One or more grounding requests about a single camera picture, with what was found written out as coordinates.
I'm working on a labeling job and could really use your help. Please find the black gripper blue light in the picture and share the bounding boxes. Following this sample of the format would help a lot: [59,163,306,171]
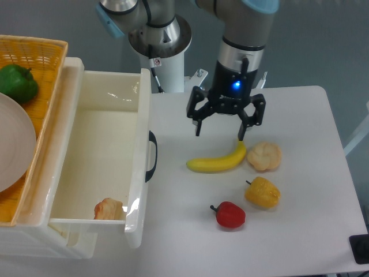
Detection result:
[186,59,265,141]

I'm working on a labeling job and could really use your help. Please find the white top drawer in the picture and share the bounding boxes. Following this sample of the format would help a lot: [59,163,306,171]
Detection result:
[49,69,157,248]

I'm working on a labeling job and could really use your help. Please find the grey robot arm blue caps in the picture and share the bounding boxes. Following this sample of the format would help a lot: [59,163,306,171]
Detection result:
[96,1,279,140]

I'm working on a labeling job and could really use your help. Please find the pastry piece in drawer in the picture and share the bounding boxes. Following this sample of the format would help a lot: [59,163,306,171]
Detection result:
[94,198,123,220]

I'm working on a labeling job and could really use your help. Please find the white drawer cabinet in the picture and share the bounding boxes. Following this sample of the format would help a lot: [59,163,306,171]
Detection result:
[1,57,97,259]

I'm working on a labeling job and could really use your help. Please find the yellow banana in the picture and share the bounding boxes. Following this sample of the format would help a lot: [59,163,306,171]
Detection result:
[186,140,247,173]

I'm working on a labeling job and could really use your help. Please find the round bread roll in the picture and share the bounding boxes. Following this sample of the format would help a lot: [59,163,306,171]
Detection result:
[247,141,282,171]

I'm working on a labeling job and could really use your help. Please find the yellow bell pepper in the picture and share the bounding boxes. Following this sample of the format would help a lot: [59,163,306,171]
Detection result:
[244,177,281,209]

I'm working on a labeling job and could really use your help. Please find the red bell pepper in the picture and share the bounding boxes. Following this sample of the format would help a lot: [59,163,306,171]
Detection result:
[210,201,246,229]

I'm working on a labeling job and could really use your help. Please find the orange woven basket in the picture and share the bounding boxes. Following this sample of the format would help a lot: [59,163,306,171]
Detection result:
[0,35,69,227]

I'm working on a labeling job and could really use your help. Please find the black device at table edge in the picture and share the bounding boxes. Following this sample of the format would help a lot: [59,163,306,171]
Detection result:
[349,234,369,264]

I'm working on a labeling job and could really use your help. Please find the green bell pepper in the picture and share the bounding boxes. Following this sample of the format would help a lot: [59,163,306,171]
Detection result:
[1,64,39,104]

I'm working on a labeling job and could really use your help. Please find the beige round plate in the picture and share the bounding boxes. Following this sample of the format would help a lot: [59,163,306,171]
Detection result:
[1,94,36,191]

